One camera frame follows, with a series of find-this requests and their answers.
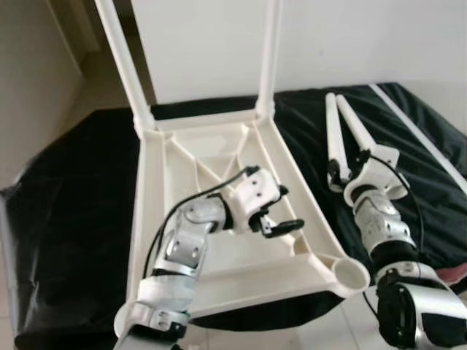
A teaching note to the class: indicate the cream plastic table top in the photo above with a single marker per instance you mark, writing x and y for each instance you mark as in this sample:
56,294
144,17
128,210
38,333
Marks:
241,281

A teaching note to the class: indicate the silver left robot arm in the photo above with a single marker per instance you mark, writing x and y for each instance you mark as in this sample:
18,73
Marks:
179,248

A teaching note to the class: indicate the black table cloth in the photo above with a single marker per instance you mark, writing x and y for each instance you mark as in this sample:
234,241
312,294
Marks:
73,219

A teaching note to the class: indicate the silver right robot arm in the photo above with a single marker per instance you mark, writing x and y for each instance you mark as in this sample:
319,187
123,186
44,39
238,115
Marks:
383,226

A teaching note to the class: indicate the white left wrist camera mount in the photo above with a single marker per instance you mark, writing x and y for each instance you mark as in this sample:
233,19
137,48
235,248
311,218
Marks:
254,197

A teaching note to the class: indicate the pink slipper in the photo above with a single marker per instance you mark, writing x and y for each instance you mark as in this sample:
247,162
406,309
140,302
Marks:
456,271

